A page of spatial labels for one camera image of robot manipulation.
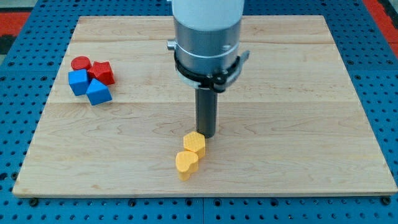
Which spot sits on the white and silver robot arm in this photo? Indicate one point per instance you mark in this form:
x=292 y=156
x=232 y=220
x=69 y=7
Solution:
x=205 y=50

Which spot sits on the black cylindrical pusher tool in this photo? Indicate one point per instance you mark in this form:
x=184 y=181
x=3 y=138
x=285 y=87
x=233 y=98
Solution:
x=205 y=112

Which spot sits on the yellow heart block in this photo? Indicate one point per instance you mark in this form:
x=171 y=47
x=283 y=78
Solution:
x=186 y=163

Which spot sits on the wooden board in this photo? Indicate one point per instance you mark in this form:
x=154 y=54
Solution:
x=291 y=125

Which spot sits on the blue triangle block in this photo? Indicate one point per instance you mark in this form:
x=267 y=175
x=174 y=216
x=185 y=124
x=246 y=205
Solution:
x=98 y=92

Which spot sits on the blue cube block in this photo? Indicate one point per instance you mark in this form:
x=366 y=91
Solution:
x=78 y=81

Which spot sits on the red cylinder block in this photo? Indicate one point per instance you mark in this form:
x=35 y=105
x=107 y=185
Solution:
x=81 y=62

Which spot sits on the red star block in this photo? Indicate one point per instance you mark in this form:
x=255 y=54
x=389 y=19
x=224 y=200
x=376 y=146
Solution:
x=103 y=72

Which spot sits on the yellow hexagon block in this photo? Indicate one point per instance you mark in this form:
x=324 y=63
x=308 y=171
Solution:
x=195 y=142

